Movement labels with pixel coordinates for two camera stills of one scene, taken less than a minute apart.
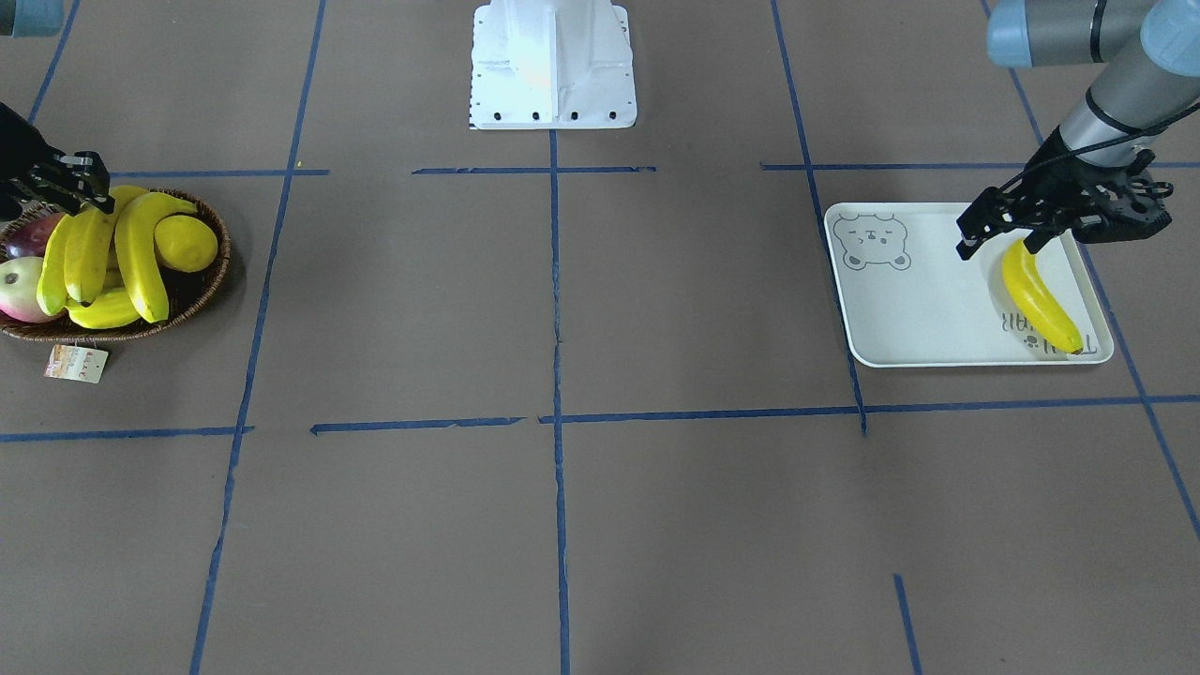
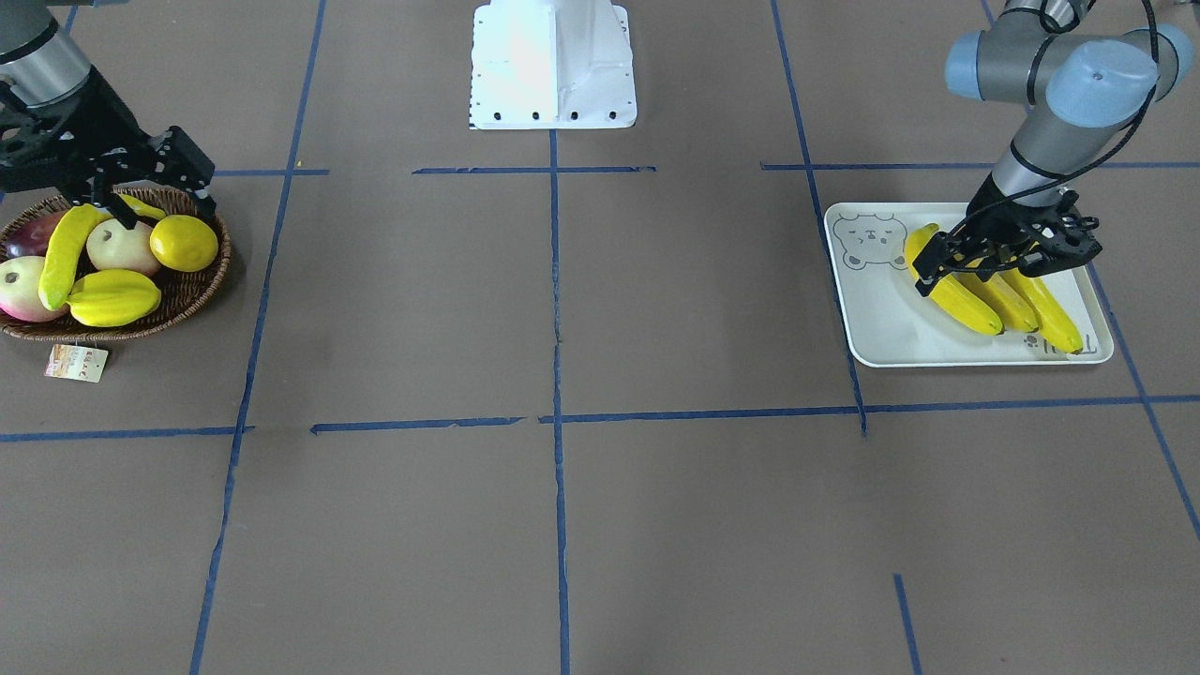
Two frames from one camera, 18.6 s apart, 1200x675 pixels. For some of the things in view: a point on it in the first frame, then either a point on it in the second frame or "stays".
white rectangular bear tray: [907, 296] stays
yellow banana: [88, 238] -> [1006, 298]
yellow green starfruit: [110, 310] stays
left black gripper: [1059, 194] -> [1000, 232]
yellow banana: [136, 221] -> [953, 292]
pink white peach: [19, 280] stays
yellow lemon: [184, 245] stays
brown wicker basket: [187, 290] stays
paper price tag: [78, 364] stays
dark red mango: [31, 237] stays
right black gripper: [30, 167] -> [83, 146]
